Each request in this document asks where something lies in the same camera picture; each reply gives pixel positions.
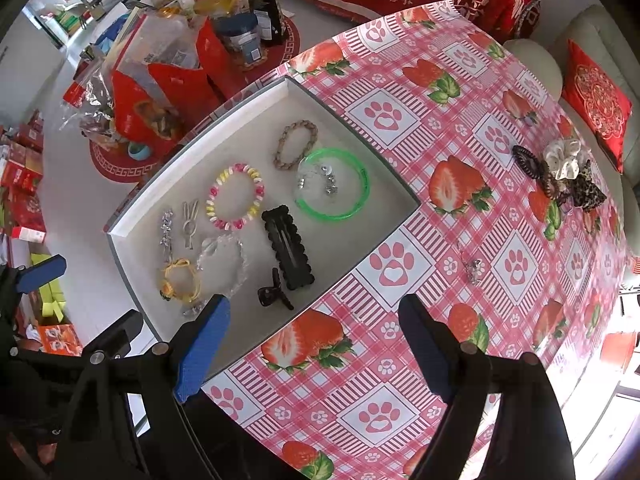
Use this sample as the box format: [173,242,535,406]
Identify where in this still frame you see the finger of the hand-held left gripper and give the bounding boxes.
[12,255,68,295]
[82,309,145,361]

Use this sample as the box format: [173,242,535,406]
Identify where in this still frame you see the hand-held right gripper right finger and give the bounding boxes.
[398,294,577,480]

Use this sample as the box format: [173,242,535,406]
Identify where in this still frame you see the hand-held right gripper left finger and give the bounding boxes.
[47,294,232,480]

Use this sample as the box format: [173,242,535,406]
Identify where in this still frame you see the yellow cord bracelet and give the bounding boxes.
[160,258,203,303]

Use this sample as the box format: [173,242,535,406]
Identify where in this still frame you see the dark brown claw clip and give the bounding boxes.
[256,267,296,311]

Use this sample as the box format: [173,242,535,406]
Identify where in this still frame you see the clear crystal bead bracelet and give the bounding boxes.
[196,234,249,301]

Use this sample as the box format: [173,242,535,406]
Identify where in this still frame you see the silver rhinestone hair clip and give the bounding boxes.
[159,207,176,261]

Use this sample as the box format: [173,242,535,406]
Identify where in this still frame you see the silver rabbit hair clip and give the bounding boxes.
[181,200,198,250]

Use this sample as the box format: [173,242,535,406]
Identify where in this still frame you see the black scalloped snap hair clip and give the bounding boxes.
[261,205,317,291]

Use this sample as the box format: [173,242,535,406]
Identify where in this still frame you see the green plastic bangle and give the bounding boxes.
[293,147,371,222]

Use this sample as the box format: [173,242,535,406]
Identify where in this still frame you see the white jewelry tray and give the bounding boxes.
[103,76,422,386]

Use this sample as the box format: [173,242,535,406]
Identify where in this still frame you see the yellow green ribbon box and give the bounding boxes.
[30,252,69,324]

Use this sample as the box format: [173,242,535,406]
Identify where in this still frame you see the orange gift box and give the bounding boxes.
[37,324,83,356]

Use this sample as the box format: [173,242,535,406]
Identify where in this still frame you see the strawberry print pink tablecloth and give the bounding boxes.
[102,2,636,480]

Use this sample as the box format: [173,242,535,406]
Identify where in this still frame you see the stack of red boxes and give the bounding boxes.
[0,110,47,243]

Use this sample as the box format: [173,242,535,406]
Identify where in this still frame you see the red gift bags with snacks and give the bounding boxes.
[90,15,301,183]

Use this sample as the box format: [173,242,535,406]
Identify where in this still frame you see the red gift bag with picture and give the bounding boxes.
[110,62,211,156]

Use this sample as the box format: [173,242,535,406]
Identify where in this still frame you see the leopard print scrunchie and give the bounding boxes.
[567,160,607,210]

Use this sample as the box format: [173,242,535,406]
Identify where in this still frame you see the clear plastic bag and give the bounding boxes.
[62,12,201,136]

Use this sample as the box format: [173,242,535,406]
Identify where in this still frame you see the plain red gift bag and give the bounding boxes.
[192,17,251,101]

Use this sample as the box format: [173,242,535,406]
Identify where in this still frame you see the red embroidered cushion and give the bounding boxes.
[561,39,633,174]

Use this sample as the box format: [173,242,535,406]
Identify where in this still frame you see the blue lidded dark jar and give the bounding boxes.
[217,12,263,63]

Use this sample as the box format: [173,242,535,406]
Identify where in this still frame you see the dark snack bag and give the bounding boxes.
[247,0,286,46]

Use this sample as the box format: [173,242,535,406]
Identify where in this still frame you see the beige sofa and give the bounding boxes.
[502,4,631,281]

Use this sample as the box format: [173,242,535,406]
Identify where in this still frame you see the pink yellow beaded bracelet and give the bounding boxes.
[206,162,266,232]

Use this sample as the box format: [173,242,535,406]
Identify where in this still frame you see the brown coil hair tie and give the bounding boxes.
[537,170,571,206]

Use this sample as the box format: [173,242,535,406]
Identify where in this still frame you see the brown braided bracelet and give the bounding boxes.
[272,120,319,171]

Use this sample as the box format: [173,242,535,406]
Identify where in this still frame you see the black coil hair tie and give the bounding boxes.
[512,145,548,179]

